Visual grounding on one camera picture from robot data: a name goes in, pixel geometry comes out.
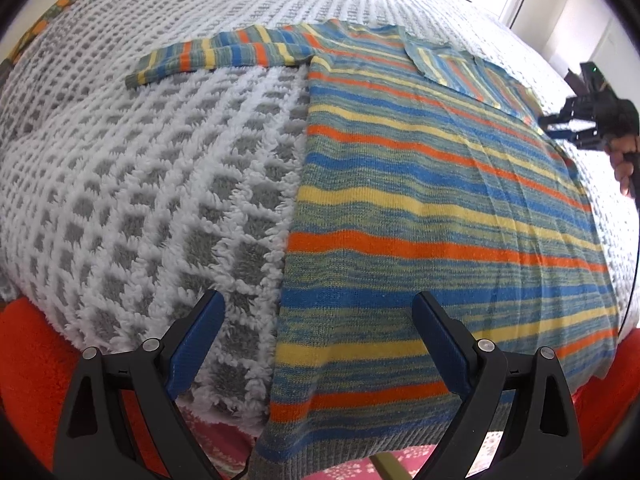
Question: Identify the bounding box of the orange floral bed sheet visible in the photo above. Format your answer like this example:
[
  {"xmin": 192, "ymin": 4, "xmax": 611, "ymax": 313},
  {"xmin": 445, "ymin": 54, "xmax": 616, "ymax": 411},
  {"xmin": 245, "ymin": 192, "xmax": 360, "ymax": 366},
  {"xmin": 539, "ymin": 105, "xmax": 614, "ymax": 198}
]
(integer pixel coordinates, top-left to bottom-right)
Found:
[{"xmin": 6, "ymin": 0, "xmax": 166, "ymax": 64}]

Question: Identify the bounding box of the orange fleece clothing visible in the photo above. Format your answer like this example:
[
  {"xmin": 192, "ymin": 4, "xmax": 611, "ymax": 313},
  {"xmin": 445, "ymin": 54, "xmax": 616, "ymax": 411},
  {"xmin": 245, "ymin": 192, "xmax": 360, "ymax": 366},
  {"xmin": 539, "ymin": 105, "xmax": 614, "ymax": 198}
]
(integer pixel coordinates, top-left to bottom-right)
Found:
[{"xmin": 1, "ymin": 298, "xmax": 639, "ymax": 479}]

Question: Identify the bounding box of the patterned red floor rug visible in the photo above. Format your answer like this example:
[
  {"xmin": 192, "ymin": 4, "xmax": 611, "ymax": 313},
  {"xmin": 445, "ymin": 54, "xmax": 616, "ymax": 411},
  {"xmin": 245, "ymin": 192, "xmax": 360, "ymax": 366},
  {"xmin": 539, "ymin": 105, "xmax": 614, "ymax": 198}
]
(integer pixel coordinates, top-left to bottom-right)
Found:
[{"xmin": 174, "ymin": 404, "xmax": 507, "ymax": 480}]

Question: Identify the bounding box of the white grey checked fleece blanket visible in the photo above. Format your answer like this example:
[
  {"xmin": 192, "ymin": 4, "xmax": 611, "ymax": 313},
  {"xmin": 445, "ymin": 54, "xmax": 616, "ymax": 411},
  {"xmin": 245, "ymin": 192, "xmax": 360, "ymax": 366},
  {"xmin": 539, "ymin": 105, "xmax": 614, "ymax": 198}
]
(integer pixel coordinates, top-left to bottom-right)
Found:
[{"xmin": 0, "ymin": 0, "xmax": 640, "ymax": 436}]

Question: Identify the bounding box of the striped knitted short-sleeve sweater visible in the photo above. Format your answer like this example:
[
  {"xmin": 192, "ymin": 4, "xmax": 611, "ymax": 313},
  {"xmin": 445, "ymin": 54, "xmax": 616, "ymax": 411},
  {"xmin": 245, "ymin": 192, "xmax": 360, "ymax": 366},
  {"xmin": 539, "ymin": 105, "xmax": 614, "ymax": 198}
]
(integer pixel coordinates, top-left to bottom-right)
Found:
[{"xmin": 126, "ymin": 20, "xmax": 620, "ymax": 479}]

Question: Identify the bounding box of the person's right hand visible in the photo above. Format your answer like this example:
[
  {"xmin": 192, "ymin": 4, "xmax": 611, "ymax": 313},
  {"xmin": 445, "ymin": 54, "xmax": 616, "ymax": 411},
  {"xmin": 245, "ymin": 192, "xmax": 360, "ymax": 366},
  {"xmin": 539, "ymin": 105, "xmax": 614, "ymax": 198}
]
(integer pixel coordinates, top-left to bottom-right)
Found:
[{"xmin": 605, "ymin": 134, "xmax": 639, "ymax": 197}]

